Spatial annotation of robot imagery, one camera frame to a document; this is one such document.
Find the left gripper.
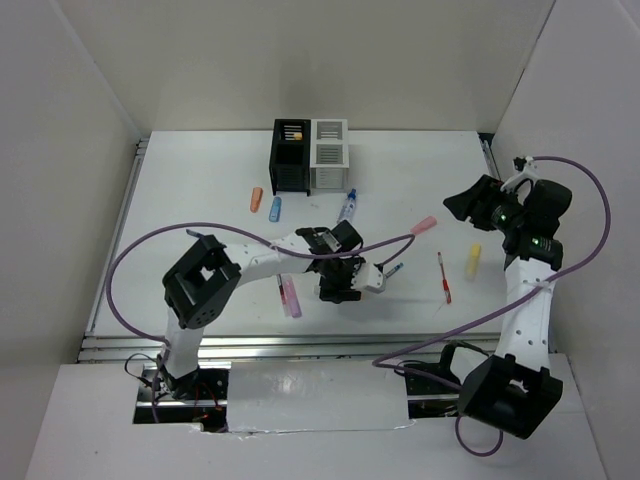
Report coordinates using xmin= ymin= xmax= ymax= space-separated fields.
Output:
xmin=318 ymin=255 xmax=365 ymax=305

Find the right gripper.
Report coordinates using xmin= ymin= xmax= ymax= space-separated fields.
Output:
xmin=443 ymin=174 xmax=529 ymax=234

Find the pink purple highlighter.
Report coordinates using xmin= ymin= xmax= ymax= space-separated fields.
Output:
xmin=282 ymin=276 xmax=302 ymax=318

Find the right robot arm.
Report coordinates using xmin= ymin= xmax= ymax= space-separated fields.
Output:
xmin=436 ymin=175 xmax=572 ymax=439

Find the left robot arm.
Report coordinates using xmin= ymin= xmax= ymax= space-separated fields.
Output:
xmin=160 ymin=221 xmax=386 ymax=399

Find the dark red pen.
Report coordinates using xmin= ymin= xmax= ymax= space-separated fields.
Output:
xmin=275 ymin=274 xmax=291 ymax=317

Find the clear spray bottle blue cap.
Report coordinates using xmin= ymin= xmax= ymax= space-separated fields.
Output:
xmin=337 ymin=189 xmax=357 ymax=223

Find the teal blue pen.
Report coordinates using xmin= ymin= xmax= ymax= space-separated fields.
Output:
xmin=385 ymin=262 xmax=404 ymax=279

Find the yellow highlighter right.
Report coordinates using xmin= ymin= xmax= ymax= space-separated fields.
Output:
xmin=465 ymin=244 xmax=482 ymax=281

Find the blue highlighter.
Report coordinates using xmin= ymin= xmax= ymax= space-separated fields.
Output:
xmin=268 ymin=196 xmax=282 ymax=223

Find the black slotted container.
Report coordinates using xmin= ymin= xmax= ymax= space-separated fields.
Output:
xmin=269 ymin=119 xmax=311 ymax=196

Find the white slotted container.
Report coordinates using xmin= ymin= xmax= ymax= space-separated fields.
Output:
xmin=310 ymin=119 xmax=349 ymax=191

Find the white foil cover panel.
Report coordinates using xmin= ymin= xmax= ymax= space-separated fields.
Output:
xmin=226 ymin=360 xmax=412 ymax=433

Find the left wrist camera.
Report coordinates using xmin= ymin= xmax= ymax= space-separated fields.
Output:
xmin=352 ymin=263 xmax=386 ymax=294

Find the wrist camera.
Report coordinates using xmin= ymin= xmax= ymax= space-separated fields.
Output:
xmin=500 ymin=156 xmax=540 ymax=193
xmin=352 ymin=263 xmax=386 ymax=294

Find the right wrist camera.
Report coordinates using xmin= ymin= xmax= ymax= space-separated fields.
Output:
xmin=500 ymin=156 xmax=540 ymax=193

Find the aluminium front rail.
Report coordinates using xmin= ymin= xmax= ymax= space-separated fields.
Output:
xmin=77 ymin=334 xmax=506 ymax=365

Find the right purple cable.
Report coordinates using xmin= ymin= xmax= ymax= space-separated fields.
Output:
xmin=372 ymin=155 xmax=612 ymax=457

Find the purple cable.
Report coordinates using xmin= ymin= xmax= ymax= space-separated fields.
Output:
xmin=372 ymin=155 xmax=612 ymax=457
xmin=107 ymin=222 xmax=419 ymax=424

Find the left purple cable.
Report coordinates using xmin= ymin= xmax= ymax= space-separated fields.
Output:
xmin=107 ymin=222 xmax=419 ymax=424

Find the left side rail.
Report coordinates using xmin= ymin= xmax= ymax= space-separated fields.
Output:
xmin=84 ymin=136 xmax=150 ymax=336

